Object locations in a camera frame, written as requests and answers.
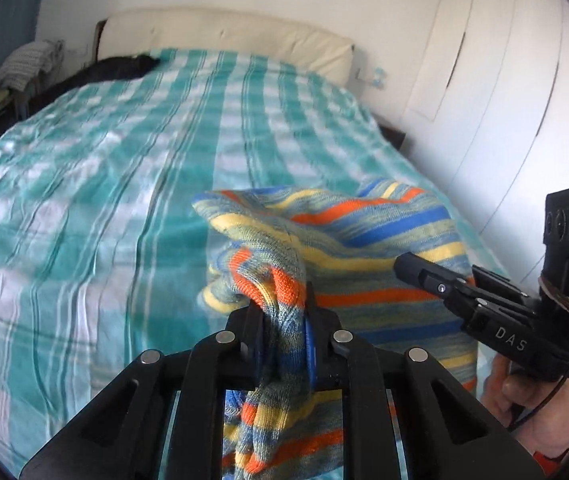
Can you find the white wardrobe doors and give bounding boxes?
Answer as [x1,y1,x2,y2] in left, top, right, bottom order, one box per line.
[399,0,569,281]

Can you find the striped knit sweater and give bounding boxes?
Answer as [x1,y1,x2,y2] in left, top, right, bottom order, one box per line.
[192,177,480,480]

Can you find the cream padded headboard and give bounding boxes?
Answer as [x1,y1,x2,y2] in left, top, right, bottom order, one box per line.
[95,6,355,86]

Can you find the light blue wall outlet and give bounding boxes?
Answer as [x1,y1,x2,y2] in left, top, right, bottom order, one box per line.
[357,67,387,88]

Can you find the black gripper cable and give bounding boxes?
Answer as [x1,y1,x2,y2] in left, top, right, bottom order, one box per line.
[507,375,567,431]

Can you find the teal plaid bed blanket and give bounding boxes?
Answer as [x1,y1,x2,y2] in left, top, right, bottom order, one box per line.
[0,49,510,480]

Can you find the person's right hand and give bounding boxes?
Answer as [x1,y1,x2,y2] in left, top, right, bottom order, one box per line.
[481,357,569,461]

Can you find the dark wooden nightstand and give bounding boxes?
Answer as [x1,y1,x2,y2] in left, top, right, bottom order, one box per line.
[374,117,407,153]

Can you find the dark cloth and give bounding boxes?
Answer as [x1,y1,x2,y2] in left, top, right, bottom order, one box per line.
[29,55,161,106]

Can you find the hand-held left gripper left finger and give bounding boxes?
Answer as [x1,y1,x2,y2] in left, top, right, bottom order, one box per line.
[18,304,265,480]

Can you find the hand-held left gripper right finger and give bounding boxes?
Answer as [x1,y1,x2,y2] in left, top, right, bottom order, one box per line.
[304,282,547,480]

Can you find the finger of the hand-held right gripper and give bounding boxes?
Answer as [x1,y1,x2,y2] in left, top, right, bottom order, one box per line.
[394,252,535,323]
[471,266,527,306]

